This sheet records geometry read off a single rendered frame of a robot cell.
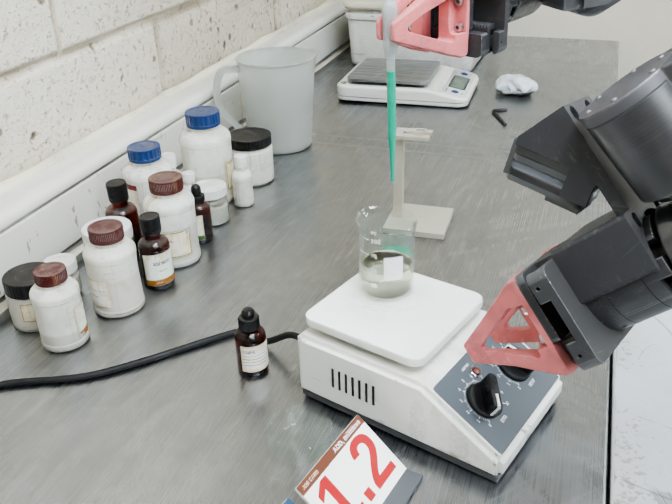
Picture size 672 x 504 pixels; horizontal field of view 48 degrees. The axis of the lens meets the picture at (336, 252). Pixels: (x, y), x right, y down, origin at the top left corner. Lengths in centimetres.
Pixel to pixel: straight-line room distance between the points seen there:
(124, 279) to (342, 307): 27
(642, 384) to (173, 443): 43
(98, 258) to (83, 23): 36
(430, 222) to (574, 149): 55
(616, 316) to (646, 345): 34
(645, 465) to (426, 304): 22
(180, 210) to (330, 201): 26
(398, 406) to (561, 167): 26
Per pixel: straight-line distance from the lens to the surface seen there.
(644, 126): 41
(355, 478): 59
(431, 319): 64
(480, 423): 61
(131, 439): 69
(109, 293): 83
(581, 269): 46
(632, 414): 72
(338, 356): 64
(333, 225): 99
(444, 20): 65
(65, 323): 79
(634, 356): 79
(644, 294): 46
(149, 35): 118
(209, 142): 103
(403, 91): 146
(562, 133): 45
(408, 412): 62
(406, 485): 61
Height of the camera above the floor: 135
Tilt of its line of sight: 29 degrees down
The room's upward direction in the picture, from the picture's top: 2 degrees counter-clockwise
